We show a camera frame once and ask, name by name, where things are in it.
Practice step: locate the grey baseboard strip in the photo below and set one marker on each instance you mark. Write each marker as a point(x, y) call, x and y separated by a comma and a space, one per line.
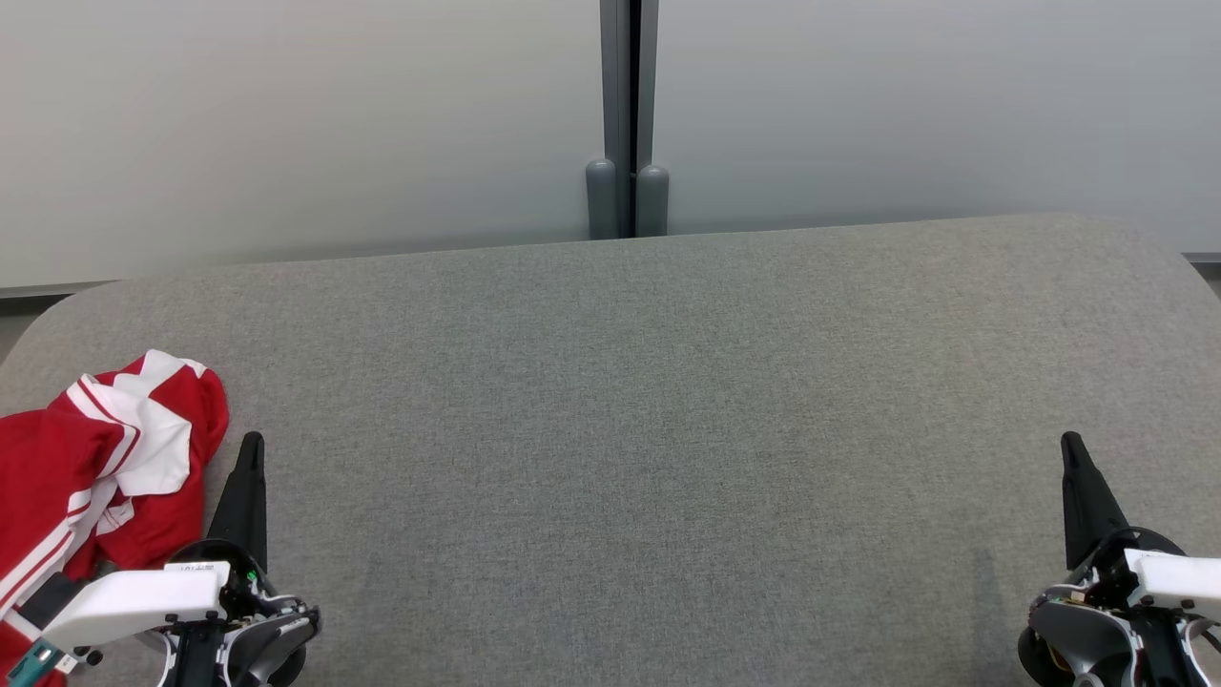
point(1204, 259)
point(48, 290)

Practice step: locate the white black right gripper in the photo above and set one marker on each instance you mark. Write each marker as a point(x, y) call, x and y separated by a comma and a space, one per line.
point(1173, 577)

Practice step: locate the grey cylindrical post foot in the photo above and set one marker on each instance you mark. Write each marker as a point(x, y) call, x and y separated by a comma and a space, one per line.
point(602, 200)
point(652, 202)

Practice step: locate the red white basketball jersey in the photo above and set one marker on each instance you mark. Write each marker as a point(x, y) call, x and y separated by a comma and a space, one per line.
point(57, 458)

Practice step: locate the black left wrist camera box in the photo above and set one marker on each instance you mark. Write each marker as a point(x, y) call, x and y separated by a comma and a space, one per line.
point(52, 596)

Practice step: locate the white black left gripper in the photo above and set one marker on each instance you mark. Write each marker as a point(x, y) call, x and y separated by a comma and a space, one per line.
point(143, 599)

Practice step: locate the grey partition post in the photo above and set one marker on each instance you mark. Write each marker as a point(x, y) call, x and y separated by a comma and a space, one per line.
point(615, 86)

